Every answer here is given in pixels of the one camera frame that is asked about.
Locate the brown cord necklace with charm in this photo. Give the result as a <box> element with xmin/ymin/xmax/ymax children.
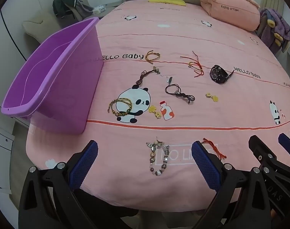
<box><xmin>135</xmin><ymin>66</ymin><xmax>164</xmax><ymax>85</ymax></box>

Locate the red and yellow string bracelet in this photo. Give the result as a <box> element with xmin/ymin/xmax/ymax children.
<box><xmin>180</xmin><ymin>51</ymin><xmax>204</xmax><ymax>78</ymax></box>

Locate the gold braided beaded bracelet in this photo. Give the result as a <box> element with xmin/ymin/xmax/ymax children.
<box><xmin>108</xmin><ymin>97</ymin><xmax>133</xmax><ymax>118</ymax></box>

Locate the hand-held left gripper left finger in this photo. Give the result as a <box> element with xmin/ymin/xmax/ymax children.
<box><xmin>18</xmin><ymin>140</ymin><xmax>105</xmax><ymax>229</ymax></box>

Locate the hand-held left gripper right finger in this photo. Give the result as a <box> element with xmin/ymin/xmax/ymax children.
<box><xmin>191</xmin><ymin>141</ymin><xmax>272</xmax><ymax>229</ymax></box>

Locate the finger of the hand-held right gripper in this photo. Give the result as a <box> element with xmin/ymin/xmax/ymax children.
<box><xmin>248</xmin><ymin>135</ymin><xmax>282</xmax><ymax>170</ymax></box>
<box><xmin>278</xmin><ymin>123</ymin><xmax>290</xmax><ymax>167</ymax></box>

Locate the purple fuzzy garment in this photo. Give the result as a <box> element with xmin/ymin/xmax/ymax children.
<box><xmin>258</xmin><ymin>8</ymin><xmax>290</xmax><ymax>53</ymax></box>

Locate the yellow brown braided bracelet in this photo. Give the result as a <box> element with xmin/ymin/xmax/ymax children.
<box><xmin>145</xmin><ymin>50</ymin><xmax>161</xmax><ymax>64</ymax></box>

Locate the multicolour beaded bracelet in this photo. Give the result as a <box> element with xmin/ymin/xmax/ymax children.
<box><xmin>146</xmin><ymin>137</ymin><xmax>171</xmax><ymax>176</ymax></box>

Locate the yellow pillow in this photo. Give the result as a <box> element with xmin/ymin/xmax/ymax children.
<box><xmin>148</xmin><ymin>0</ymin><xmax>186</xmax><ymax>6</ymax></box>

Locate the pink folded quilt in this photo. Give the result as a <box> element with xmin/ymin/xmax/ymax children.
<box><xmin>194</xmin><ymin>0</ymin><xmax>261</xmax><ymax>31</ymax></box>

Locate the dark green jacket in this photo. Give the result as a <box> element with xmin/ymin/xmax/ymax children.
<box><xmin>53</xmin><ymin>0</ymin><xmax>82</xmax><ymax>18</ymax></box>

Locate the black wristwatch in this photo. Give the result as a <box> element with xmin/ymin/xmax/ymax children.
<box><xmin>210</xmin><ymin>64</ymin><xmax>235</xmax><ymax>85</ymax></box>

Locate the dark cord bracelet silver charm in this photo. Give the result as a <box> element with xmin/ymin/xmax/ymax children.
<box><xmin>165</xmin><ymin>76</ymin><xmax>196</xmax><ymax>104</ymax></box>

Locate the purple plastic tub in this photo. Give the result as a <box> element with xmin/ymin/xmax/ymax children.
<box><xmin>1</xmin><ymin>17</ymin><xmax>105</xmax><ymax>134</ymax></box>

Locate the beige upholstered chair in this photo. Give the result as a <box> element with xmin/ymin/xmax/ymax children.
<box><xmin>22</xmin><ymin>5</ymin><xmax>64</xmax><ymax>46</ymax></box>

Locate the grey garment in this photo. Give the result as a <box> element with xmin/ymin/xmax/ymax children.
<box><xmin>73</xmin><ymin>0</ymin><xmax>95</xmax><ymax>20</ymax></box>

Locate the pink panda print bedsheet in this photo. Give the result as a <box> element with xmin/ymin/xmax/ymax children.
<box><xmin>26</xmin><ymin>0</ymin><xmax>290</xmax><ymax>213</ymax></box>

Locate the white wardrobe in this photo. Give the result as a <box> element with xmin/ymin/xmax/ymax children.
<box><xmin>0</xmin><ymin>0</ymin><xmax>40</xmax><ymax>194</ymax></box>

